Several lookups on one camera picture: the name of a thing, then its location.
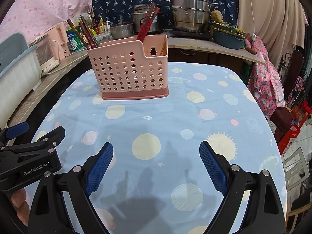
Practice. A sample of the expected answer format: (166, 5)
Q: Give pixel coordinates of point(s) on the yellow oil bottle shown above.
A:
(101, 26)

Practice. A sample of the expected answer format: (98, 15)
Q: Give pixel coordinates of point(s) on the stacked yellow blue bowls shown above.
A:
(227, 35)

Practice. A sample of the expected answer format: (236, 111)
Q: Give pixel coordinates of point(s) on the left hand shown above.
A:
(19, 200)

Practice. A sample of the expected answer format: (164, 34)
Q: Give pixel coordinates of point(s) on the small steel pot with lid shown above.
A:
(121, 30)

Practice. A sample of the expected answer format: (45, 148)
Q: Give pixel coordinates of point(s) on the beige hanging cloth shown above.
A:
(280, 24)

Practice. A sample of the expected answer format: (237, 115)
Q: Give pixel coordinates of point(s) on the pink curtain sheet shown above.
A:
(35, 17)

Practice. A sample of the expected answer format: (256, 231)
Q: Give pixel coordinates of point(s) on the large steel steamer pot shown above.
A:
(191, 15)

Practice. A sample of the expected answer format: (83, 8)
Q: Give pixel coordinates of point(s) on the pink electric kettle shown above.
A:
(59, 41)

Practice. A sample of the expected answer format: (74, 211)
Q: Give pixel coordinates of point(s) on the wooden side counter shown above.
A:
(30, 102)

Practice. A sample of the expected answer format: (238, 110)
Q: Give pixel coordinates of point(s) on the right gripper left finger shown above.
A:
(49, 213)

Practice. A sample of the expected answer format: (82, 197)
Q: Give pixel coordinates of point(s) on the white dish rack box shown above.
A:
(20, 74)

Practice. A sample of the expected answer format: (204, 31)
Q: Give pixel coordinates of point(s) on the green milk powder can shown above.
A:
(74, 43)

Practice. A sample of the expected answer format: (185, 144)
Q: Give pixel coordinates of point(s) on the brown chopstick gold band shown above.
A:
(78, 34)

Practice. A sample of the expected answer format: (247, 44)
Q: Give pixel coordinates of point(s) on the pink perforated utensil holder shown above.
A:
(129, 69)

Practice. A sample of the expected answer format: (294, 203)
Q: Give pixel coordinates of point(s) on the dark red chopstick silver band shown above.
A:
(85, 23)

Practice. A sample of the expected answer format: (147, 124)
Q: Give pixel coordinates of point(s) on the bright red chopstick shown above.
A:
(144, 26)
(149, 23)

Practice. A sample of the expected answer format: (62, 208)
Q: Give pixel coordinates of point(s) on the white blender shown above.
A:
(45, 53)

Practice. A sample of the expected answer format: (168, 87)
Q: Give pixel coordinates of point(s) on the pink floral garment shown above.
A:
(264, 82)

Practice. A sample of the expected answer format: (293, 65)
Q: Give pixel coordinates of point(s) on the grey kitchen counter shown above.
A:
(210, 47)

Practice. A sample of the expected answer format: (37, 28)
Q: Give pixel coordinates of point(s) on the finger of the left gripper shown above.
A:
(17, 130)

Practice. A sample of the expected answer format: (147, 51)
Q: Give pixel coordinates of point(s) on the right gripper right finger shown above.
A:
(264, 212)

